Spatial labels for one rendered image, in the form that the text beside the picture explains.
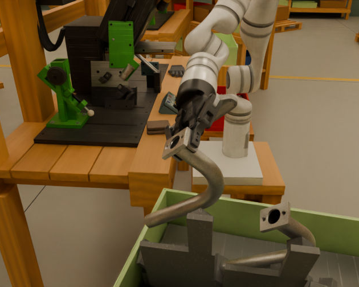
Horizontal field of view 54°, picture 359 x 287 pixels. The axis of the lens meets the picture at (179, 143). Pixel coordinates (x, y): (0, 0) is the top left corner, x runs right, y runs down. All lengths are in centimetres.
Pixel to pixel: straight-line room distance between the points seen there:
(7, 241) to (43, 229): 88
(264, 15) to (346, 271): 70
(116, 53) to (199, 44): 96
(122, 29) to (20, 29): 44
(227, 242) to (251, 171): 32
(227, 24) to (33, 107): 106
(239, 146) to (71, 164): 60
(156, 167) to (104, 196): 145
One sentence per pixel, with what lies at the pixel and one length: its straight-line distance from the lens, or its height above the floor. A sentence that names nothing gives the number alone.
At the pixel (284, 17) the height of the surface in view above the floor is 20.
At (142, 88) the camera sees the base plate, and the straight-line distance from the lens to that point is 195.
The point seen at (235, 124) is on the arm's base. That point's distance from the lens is 124.
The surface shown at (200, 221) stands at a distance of 62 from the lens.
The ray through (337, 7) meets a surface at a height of 28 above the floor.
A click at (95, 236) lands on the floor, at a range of 233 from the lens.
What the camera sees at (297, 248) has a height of 114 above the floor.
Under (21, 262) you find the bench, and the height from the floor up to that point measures 42.
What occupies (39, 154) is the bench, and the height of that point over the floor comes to 88.
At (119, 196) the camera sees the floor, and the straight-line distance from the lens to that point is 261.
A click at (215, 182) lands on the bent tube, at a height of 120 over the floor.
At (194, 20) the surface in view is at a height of 73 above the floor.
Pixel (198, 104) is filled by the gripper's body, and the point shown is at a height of 131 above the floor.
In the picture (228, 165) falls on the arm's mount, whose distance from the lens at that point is 126.
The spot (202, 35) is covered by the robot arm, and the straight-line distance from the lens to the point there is 80.
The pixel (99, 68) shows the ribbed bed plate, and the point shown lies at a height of 106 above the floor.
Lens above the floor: 155
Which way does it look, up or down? 29 degrees down
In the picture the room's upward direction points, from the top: straight up
